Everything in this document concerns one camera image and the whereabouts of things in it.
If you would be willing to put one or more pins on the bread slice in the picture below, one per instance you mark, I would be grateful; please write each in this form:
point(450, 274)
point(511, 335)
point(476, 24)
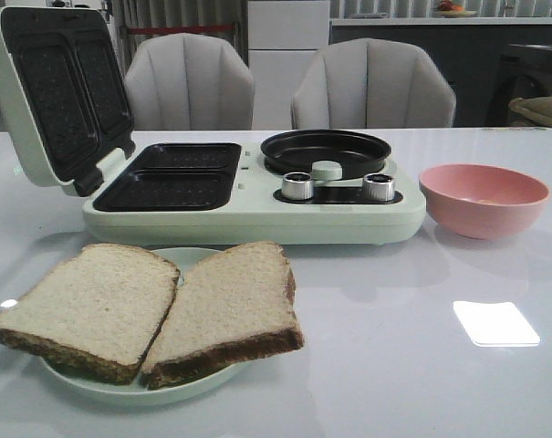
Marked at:
point(233, 306)
point(97, 312)

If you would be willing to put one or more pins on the pink bowl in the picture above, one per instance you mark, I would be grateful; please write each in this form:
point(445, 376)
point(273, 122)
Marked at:
point(482, 201)

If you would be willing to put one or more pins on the green sandwich maker lid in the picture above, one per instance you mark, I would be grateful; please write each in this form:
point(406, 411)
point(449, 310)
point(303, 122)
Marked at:
point(62, 97)

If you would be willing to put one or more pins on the green breakfast maker base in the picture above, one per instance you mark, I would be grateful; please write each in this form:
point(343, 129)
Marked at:
point(221, 193)

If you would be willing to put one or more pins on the left silver control knob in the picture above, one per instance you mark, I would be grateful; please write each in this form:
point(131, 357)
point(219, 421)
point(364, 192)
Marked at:
point(297, 186)

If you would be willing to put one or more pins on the silver control knob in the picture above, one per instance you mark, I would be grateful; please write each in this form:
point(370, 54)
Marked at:
point(297, 186)
point(378, 187)

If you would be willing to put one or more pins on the black round frying pan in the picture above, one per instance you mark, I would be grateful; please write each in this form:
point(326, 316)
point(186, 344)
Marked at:
point(295, 151)

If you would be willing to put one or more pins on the right silver control knob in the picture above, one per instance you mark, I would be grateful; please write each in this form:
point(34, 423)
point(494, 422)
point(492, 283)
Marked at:
point(378, 187)

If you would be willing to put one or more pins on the right grey upholstered chair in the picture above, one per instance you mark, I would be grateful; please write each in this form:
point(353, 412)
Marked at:
point(370, 83)

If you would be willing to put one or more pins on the grey upholstered chair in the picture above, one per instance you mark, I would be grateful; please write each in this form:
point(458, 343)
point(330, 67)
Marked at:
point(370, 83)
point(189, 82)

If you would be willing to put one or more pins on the left grey upholstered chair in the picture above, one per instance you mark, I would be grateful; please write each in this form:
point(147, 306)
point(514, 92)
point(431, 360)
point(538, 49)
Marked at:
point(189, 82)

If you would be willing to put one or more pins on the white cabinet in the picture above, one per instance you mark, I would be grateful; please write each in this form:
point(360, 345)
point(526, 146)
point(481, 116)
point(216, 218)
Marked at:
point(282, 37)

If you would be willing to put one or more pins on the light green plate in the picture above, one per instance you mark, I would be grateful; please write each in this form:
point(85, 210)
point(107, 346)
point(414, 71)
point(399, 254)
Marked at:
point(136, 394)

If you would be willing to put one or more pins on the fruit plate on counter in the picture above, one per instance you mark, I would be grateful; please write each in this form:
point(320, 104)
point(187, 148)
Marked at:
point(449, 9)

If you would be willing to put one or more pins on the dark armchair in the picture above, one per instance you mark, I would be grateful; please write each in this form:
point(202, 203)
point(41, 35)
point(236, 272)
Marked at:
point(524, 71)

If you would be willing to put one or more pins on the beige cushion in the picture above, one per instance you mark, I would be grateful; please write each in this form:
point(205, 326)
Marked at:
point(535, 112)

